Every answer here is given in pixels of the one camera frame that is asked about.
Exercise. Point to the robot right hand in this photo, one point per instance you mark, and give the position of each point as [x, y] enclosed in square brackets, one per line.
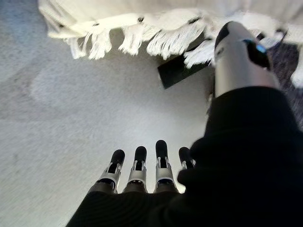
[236, 165]

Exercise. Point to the white fringed cushion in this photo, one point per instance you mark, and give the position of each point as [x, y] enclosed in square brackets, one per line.
[118, 14]

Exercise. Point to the grey upholstered armchair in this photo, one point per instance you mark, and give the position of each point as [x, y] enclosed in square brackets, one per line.
[286, 61]

